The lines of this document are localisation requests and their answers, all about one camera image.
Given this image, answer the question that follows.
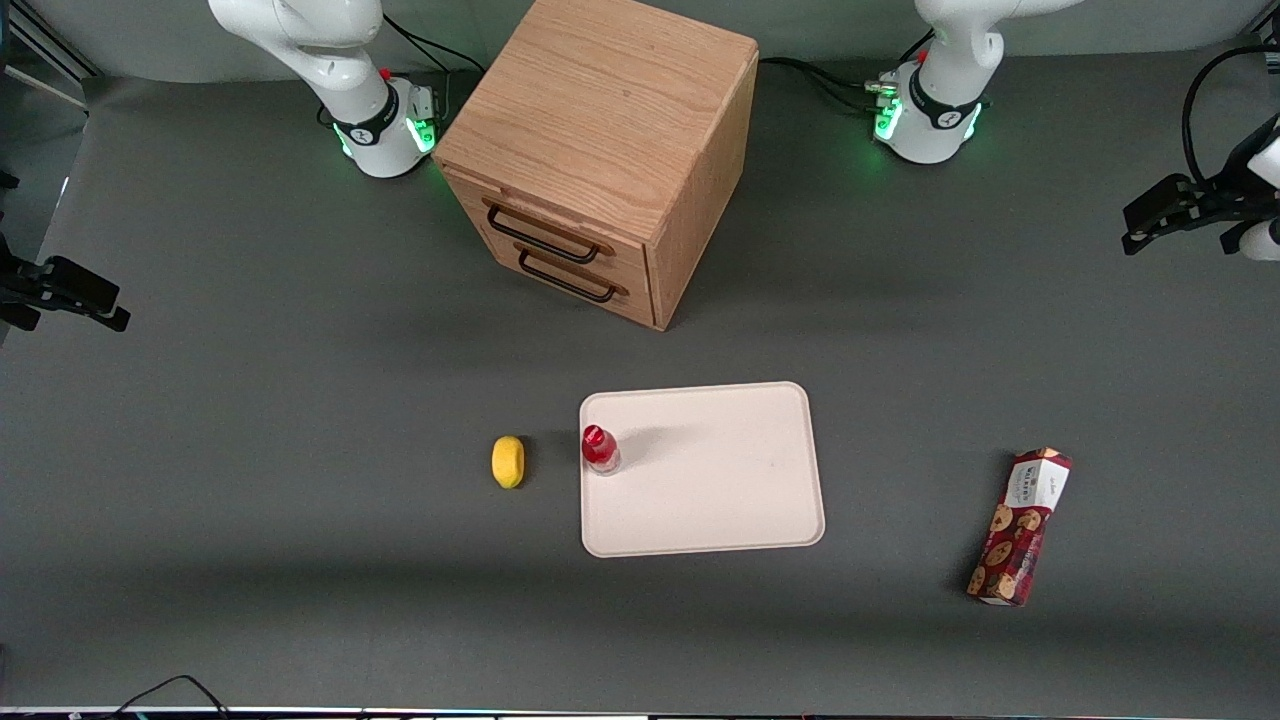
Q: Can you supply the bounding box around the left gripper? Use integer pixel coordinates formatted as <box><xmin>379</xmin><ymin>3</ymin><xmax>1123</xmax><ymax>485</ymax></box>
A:
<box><xmin>1121</xmin><ymin>112</ymin><xmax>1280</xmax><ymax>263</ymax></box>

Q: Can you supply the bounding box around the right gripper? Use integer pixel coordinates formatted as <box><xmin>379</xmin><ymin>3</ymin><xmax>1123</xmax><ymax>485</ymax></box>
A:
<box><xmin>0</xmin><ymin>170</ymin><xmax>132</xmax><ymax>334</ymax></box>

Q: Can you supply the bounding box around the red cookie box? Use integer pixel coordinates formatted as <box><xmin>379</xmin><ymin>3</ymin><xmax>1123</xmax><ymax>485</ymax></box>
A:
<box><xmin>965</xmin><ymin>447</ymin><xmax>1074</xmax><ymax>609</ymax></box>

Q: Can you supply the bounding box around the beige plastic tray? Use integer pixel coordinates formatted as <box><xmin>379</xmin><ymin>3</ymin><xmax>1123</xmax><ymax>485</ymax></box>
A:
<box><xmin>579</xmin><ymin>381</ymin><xmax>827</xmax><ymax>559</ymax></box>

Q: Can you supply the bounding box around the yellow lemon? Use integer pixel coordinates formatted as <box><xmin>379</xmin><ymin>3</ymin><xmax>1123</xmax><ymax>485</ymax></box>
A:
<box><xmin>491</xmin><ymin>435</ymin><xmax>527</xmax><ymax>491</ymax></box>

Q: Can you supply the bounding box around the small red-capped bottle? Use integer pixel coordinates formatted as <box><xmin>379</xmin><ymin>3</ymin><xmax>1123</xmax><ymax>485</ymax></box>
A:
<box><xmin>581</xmin><ymin>424</ymin><xmax>622</xmax><ymax>477</ymax></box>

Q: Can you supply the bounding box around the wooden drawer front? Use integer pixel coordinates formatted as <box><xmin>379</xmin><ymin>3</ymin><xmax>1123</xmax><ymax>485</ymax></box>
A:
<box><xmin>443</xmin><ymin>168</ymin><xmax>654</xmax><ymax>293</ymax></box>
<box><xmin>462</xmin><ymin>228</ymin><xmax>657</xmax><ymax>332</ymax></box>

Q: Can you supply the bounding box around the wooden two-drawer cabinet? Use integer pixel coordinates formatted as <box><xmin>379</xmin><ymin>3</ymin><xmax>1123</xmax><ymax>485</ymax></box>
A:
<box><xmin>432</xmin><ymin>0</ymin><xmax>760</xmax><ymax>333</ymax></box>

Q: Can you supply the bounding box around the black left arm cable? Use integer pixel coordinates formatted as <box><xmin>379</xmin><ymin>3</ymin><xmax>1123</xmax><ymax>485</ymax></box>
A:
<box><xmin>1182</xmin><ymin>40</ymin><xmax>1280</xmax><ymax>187</ymax></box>

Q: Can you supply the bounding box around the aluminium frame rail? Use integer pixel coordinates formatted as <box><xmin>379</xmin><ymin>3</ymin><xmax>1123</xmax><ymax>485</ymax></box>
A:
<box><xmin>0</xmin><ymin>0</ymin><xmax>104</xmax><ymax>93</ymax></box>

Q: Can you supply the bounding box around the black left base cable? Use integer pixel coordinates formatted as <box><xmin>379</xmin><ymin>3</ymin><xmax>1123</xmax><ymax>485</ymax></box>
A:
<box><xmin>757</xmin><ymin>28</ymin><xmax>936</xmax><ymax>117</ymax></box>

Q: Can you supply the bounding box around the black base cable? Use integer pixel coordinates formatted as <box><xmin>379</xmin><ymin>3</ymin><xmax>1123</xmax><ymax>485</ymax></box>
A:
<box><xmin>757</xmin><ymin>28</ymin><xmax>936</xmax><ymax>117</ymax></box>
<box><xmin>318</xmin><ymin>14</ymin><xmax>493</xmax><ymax>129</ymax></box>

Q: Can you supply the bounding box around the black cable at table edge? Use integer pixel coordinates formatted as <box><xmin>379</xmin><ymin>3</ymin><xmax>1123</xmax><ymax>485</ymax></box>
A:
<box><xmin>98</xmin><ymin>674</ymin><xmax>233</xmax><ymax>720</ymax></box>

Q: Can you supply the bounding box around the black right base cable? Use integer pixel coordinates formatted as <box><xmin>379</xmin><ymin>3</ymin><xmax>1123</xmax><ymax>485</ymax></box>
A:
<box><xmin>318</xmin><ymin>14</ymin><xmax>493</xmax><ymax>129</ymax></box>

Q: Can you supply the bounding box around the black metal drawer handle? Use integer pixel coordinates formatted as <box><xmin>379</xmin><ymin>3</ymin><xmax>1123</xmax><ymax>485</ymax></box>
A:
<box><xmin>517</xmin><ymin>249</ymin><xmax>617</xmax><ymax>305</ymax></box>
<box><xmin>486</xmin><ymin>204</ymin><xmax>602</xmax><ymax>266</ymax></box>

